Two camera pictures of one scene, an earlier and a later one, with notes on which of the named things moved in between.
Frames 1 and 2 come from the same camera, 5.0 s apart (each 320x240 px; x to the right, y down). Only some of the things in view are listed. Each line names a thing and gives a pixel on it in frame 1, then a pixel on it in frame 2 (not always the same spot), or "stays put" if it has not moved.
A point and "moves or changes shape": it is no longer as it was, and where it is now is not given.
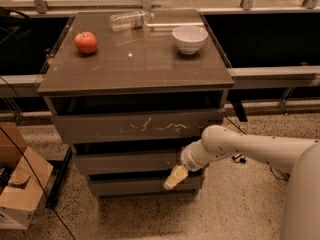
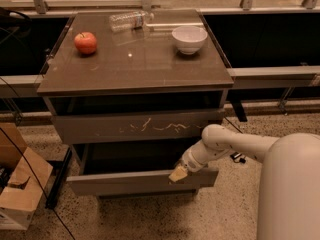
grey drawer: [158, 161] moves or changes shape
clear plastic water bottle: [131, 21] stays put
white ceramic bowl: [189, 38] stays put
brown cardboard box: [23, 175] stays put
